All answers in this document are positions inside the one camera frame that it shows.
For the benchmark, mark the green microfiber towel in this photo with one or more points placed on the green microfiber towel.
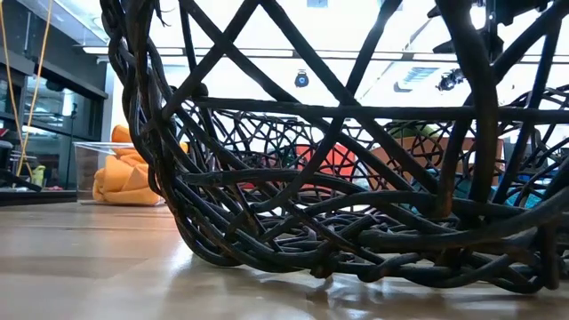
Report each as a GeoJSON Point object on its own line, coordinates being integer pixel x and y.
{"type": "Point", "coordinates": [411, 131]}

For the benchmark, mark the blue microfiber towel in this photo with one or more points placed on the blue microfiber towel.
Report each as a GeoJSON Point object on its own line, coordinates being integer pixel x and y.
{"type": "Point", "coordinates": [515, 197]}

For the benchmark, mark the orange microfiber towel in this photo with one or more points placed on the orange microfiber towel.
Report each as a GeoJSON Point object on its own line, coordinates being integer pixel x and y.
{"type": "Point", "coordinates": [120, 182]}

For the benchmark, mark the black ceiling-mounted device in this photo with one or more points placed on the black ceiling-mounted device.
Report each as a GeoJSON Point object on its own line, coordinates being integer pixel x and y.
{"type": "Point", "coordinates": [451, 80]}

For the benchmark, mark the dark wicker basket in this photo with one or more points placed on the dark wicker basket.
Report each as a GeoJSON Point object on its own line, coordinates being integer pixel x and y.
{"type": "Point", "coordinates": [311, 110]}

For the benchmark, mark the red background object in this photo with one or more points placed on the red background object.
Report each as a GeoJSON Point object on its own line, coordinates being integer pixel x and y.
{"type": "Point", "coordinates": [338, 160]}

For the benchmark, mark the ceiling light strip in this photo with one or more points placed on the ceiling light strip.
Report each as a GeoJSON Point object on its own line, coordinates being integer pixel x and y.
{"type": "Point", "coordinates": [266, 53]}

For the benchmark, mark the clear plastic container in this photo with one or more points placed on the clear plastic container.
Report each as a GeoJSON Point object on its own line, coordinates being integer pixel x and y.
{"type": "Point", "coordinates": [84, 169]}

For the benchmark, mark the dark glass-front cabinet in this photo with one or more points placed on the dark glass-front cabinet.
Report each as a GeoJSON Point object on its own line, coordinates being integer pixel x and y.
{"type": "Point", "coordinates": [58, 111]}

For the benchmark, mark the yellow-green bottle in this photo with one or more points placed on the yellow-green bottle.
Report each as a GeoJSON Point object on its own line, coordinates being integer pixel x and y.
{"type": "Point", "coordinates": [39, 176]}

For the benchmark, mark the black overhead camera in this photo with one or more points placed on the black overhead camera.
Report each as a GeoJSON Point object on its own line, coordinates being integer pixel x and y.
{"type": "Point", "coordinates": [302, 80]}

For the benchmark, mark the black table frame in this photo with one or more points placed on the black table frame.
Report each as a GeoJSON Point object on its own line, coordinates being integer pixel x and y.
{"type": "Point", "coordinates": [35, 197]}

